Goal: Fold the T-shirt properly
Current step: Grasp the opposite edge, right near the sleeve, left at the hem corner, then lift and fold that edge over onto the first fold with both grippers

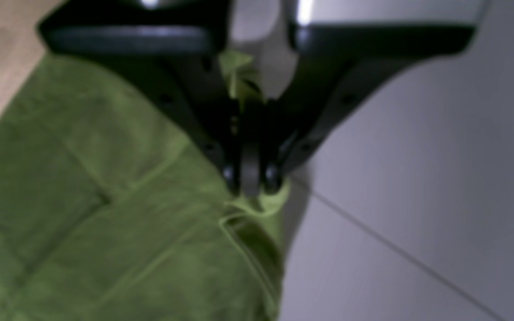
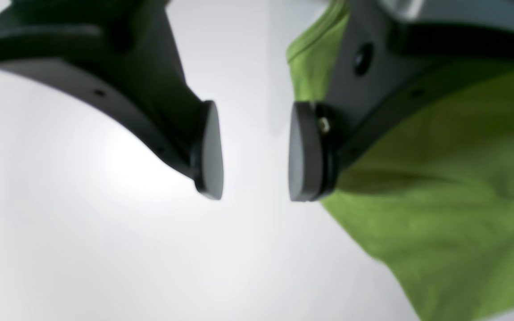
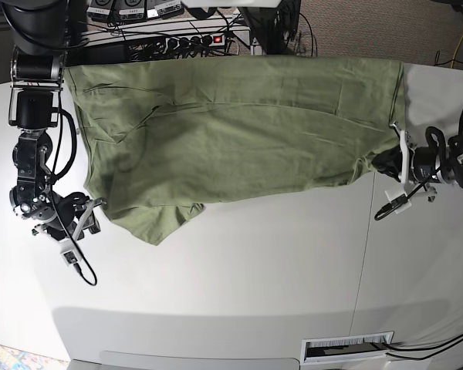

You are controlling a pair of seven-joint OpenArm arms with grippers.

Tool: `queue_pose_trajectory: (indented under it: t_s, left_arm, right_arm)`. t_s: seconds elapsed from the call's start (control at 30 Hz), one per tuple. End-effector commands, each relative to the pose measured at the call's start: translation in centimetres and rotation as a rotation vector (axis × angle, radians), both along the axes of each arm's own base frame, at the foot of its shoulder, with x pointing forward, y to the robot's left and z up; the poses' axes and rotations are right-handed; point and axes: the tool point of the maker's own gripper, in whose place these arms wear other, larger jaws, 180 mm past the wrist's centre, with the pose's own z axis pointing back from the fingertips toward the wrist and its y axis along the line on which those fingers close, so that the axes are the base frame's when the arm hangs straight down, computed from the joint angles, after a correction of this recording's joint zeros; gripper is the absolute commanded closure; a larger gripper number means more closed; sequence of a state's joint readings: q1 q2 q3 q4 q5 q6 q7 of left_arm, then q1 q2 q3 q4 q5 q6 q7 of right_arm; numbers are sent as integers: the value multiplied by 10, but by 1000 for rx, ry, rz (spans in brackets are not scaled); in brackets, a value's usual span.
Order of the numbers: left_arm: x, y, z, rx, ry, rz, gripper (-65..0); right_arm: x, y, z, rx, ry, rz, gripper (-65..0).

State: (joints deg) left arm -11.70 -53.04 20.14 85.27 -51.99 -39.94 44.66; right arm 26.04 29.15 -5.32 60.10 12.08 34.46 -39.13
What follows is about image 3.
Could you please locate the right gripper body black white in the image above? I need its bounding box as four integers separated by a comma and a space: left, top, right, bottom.
30, 192, 105, 251

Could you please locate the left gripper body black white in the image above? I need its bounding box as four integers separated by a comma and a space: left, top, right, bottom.
385, 121, 444, 203

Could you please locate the green T-shirt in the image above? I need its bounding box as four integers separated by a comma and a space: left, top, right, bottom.
65, 55, 405, 245

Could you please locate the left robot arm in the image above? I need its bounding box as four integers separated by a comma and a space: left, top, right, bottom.
371, 108, 463, 212

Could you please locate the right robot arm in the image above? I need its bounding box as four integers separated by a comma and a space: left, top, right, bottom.
1, 1, 100, 250

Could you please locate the grey table leg column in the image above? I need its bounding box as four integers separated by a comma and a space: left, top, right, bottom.
238, 7, 276, 55

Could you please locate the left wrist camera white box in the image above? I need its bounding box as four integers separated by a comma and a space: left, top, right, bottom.
389, 193, 411, 214

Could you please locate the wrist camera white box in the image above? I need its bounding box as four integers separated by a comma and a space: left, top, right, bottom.
389, 193, 411, 214
60, 248, 83, 266

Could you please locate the camera black cable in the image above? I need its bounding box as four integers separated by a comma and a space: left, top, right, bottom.
373, 177, 433, 221
48, 188, 98, 287

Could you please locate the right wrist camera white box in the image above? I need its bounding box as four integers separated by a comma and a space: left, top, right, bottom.
60, 248, 83, 266

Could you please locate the black cable at grommet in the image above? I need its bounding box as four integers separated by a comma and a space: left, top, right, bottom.
385, 330, 463, 360

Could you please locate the table cable grommet with brush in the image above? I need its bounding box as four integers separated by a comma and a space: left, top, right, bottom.
300, 331, 394, 365

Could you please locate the black power strip red switch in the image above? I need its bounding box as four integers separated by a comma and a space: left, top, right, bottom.
156, 32, 226, 49

